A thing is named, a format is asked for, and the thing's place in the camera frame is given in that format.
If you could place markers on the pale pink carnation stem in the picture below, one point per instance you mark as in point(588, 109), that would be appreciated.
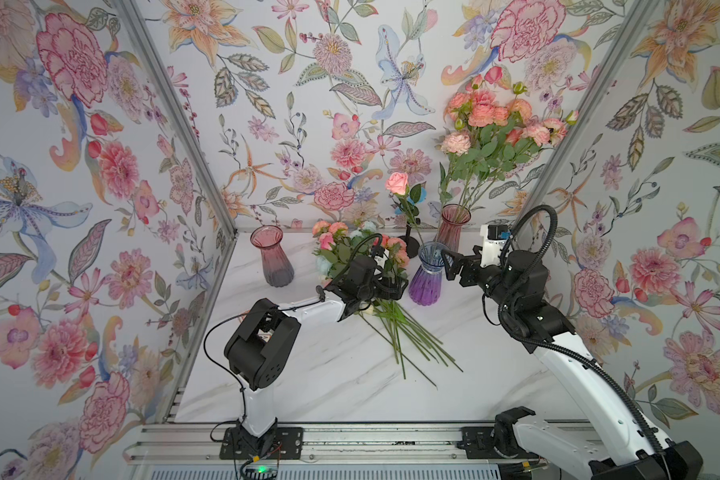
point(458, 168)

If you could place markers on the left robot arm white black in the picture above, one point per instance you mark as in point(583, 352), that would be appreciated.
point(258, 350)

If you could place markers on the large pink rose stem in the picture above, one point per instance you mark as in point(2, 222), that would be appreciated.
point(406, 196)

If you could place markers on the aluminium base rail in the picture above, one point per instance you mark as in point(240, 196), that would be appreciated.
point(407, 450)

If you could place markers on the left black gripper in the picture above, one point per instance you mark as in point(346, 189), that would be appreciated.
point(385, 292)

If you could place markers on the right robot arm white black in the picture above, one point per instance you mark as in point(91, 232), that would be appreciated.
point(631, 446)

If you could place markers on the pink rose cluster stem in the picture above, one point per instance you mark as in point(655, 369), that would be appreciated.
point(478, 148)

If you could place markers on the pink flower bouquet green stems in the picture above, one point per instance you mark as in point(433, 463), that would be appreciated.
point(336, 246)

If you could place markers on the purple blue glass vase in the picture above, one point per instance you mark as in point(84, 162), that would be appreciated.
point(425, 287)

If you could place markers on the smoky pink glass vase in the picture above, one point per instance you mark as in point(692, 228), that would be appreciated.
point(277, 268)

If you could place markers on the blue microphone on black stand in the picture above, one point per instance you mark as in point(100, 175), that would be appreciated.
point(412, 239)

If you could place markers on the red glass vase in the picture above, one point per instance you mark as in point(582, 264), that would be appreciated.
point(453, 218)

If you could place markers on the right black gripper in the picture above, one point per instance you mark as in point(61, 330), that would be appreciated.
point(474, 267)

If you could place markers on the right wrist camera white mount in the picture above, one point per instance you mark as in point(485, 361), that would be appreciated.
point(494, 237)

